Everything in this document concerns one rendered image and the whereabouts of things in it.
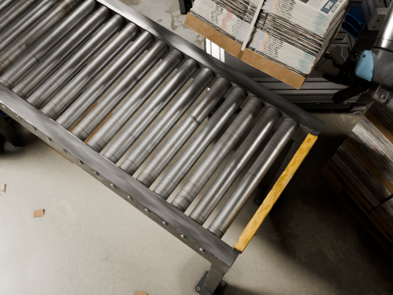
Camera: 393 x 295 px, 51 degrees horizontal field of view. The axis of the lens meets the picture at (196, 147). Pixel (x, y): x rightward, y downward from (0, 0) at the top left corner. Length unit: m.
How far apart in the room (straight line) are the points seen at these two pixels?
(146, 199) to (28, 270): 1.00
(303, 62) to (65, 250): 1.39
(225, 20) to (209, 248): 0.63
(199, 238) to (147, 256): 0.83
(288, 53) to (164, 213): 0.56
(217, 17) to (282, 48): 0.20
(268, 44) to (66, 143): 0.66
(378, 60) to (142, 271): 1.33
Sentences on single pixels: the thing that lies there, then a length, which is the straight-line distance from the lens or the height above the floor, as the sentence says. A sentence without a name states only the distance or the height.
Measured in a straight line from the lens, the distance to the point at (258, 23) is 1.16.
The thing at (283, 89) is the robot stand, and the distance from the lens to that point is 2.11.
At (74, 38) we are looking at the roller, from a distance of 1.54.
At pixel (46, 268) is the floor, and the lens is 2.07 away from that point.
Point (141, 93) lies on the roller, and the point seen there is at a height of 0.80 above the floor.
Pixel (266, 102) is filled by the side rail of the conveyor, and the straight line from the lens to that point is 1.36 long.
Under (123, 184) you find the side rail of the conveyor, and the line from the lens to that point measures 1.23.
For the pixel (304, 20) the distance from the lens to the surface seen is 1.11.
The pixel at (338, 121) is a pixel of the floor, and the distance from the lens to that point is 2.36.
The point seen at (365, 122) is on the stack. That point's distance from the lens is 1.69.
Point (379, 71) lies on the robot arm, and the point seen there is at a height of 1.03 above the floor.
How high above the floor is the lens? 1.95
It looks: 65 degrees down
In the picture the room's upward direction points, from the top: 3 degrees clockwise
